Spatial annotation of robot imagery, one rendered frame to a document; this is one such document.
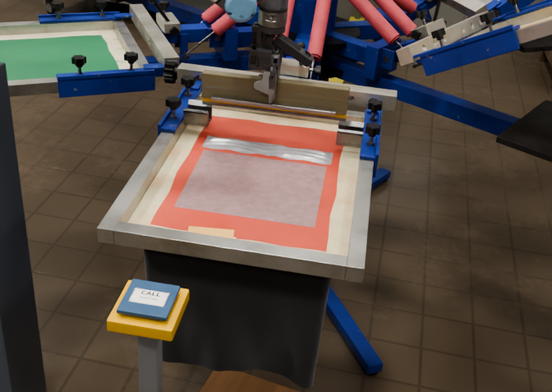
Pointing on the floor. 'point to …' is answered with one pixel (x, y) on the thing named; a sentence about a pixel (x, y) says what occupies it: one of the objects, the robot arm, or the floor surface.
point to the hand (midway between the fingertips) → (273, 96)
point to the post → (149, 338)
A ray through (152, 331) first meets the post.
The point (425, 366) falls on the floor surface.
